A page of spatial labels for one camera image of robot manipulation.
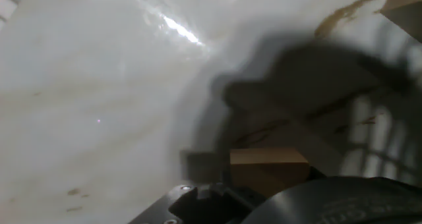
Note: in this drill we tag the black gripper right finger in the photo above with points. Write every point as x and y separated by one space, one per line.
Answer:
316 174

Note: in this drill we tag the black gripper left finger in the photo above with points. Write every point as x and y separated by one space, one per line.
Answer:
204 207

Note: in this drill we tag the large wooden cube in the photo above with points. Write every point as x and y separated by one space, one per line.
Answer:
405 16
267 164

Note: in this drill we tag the marble pattern table sheet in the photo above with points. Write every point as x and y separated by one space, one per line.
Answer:
82 85

